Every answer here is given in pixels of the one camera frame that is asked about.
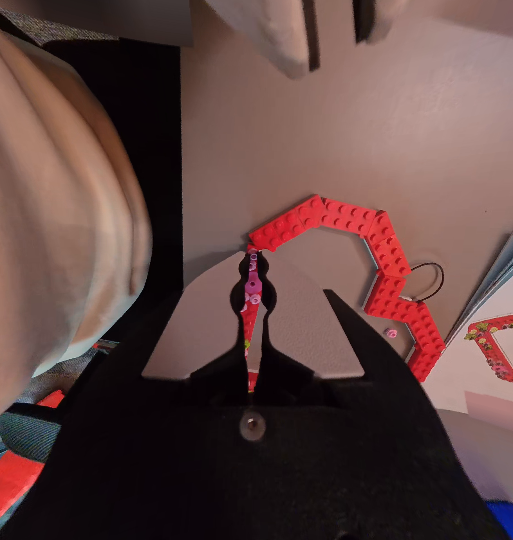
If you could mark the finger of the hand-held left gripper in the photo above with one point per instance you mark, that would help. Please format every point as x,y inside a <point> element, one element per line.
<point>378,14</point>
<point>273,29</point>

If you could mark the grey desk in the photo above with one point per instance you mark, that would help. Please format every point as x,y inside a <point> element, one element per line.
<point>281,147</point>

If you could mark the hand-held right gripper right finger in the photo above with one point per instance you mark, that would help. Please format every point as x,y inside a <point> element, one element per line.
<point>307,329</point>

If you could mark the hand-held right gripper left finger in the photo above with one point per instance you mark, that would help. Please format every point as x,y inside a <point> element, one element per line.
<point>197,329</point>

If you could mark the grey fabric chair seat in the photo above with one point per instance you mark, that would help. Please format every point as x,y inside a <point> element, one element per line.
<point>28,434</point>

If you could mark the large pink round piece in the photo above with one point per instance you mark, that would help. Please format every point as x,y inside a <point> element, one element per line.
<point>253,287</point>

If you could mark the red object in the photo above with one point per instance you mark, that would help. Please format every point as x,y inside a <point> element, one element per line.
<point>7,481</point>

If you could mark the person's beige clothing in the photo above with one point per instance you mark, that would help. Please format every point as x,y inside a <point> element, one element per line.
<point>49,211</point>

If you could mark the white instruction booklet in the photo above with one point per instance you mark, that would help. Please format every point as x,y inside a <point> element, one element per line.
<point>459,371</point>

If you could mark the red brick heart frame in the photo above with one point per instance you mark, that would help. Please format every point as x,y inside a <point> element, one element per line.
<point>349,217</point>

